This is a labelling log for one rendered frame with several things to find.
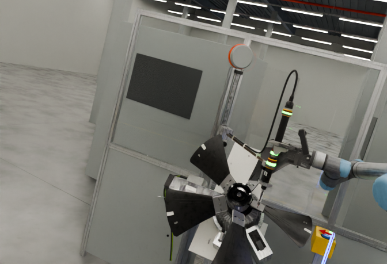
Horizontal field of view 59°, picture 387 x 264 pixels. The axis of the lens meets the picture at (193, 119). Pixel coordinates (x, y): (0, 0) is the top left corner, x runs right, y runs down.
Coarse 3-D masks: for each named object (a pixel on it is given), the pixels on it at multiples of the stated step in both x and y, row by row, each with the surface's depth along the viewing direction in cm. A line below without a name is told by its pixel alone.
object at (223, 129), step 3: (219, 126) 220; (222, 126) 219; (225, 126) 222; (219, 129) 218; (222, 129) 214; (225, 129) 213; (228, 129) 213; (231, 129) 215; (219, 132) 217; (222, 132) 213; (225, 132) 213; (228, 132) 214; (231, 132) 214; (222, 135) 213; (225, 135) 214; (222, 138) 214; (225, 138) 214; (228, 138) 215
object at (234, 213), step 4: (232, 212) 159; (236, 212) 160; (232, 216) 158; (236, 216) 159; (240, 216) 162; (244, 216) 164; (232, 220) 156; (236, 220) 158; (240, 220) 161; (244, 220) 162; (240, 224) 160; (244, 224) 161
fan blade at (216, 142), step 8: (216, 136) 181; (208, 144) 181; (216, 144) 179; (200, 152) 182; (208, 152) 180; (216, 152) 177; (224, 152) 174; (192, 160) 184; (200, 160) 182; (208, 160) 179; (216, 160) 175; (224, 160) 173; (200, 168) 181; (208, 168) 178; (216, 168) 175; (224, 168) 172; (208, 176) 178; (216, 176) 175; (224, 176) 171
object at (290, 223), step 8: (264, 208) 160; (272, 208) 163; (272, 216) 156; (280, 216) 158; (288, 216) 160; (296, 216) 162; (304, 216) 164; (280, 224) 153; (288, 224) 154; (296, 224) 156; (304, 224) 158; (288, 232) 150; (296, 232) 151; (304, 232) 153; (296, 240) 148; (304, 240) 149
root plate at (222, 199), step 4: (216, 196) 164; (220, 196) 164; (224, 196) 164; (216, 200) 164; (220, 200) 164; (224, 200) 165; (216, 204) 165; (224, 204) 165; (216, 208) 165; (220, 208) 165; (224, 208) 166; (216, 212) 166; (220, 212) 166
